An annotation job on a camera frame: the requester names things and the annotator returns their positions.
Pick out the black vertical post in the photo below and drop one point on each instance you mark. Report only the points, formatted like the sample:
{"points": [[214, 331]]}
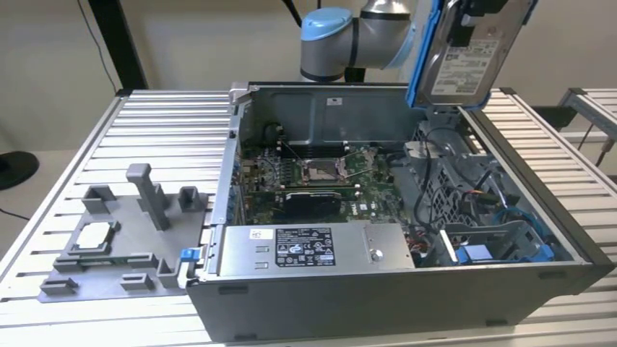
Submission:
{"points": [[120, 43]]}

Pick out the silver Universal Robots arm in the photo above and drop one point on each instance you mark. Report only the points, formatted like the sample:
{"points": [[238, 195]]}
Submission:
{"points": [[328, 47]]}

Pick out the CPU socket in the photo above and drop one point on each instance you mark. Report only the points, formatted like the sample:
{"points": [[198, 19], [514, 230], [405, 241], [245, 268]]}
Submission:
{"points": [[320, 171]]}

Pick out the blue disk carrier in bay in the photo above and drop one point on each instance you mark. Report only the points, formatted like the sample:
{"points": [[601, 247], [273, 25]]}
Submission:
{"points": [[474, 254]]}

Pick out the blue case latch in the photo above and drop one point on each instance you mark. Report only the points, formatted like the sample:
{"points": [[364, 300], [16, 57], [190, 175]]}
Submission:
{"points": [[189, 254]]}

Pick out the open grey PC case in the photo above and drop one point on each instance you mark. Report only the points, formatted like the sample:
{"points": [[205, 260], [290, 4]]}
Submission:
{"points": [[337, 311]]}

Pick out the silver CPU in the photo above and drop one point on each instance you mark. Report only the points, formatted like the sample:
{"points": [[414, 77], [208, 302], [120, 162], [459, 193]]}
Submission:
{"points": [[93, 235]]}

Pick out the green motherboard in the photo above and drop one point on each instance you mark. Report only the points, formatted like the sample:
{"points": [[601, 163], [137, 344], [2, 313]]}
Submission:
{"points": [[375, 206]]}

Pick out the metal slat side table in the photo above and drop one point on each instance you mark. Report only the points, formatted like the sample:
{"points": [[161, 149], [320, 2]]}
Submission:
{"points": [[594, 105]]}

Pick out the grey metal disk bay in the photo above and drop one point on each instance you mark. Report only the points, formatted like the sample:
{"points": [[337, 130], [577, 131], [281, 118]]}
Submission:
{"points": [[433, 173]]}

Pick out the black round stand base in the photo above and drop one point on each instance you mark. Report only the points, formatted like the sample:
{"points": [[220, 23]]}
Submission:
{"points": [[16, 170]]}

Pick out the grey parts rack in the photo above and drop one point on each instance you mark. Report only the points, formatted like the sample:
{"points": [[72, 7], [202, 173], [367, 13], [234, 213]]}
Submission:
{"points": [[128, 235]]}

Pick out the silver power supply unit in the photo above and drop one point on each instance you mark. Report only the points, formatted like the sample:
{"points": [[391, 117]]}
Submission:
{"points": [[241, 249]]}

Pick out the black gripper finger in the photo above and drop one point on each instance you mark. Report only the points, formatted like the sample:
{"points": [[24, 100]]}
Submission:
{"points": [[461, 34]]}

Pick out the hard disk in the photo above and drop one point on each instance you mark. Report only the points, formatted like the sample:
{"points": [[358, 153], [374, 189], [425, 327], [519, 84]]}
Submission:
{"points": [[474, 72]]}

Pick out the black graphics card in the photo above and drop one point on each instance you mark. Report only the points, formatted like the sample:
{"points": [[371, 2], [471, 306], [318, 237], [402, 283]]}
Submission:
{"points": [[310, 204]]}

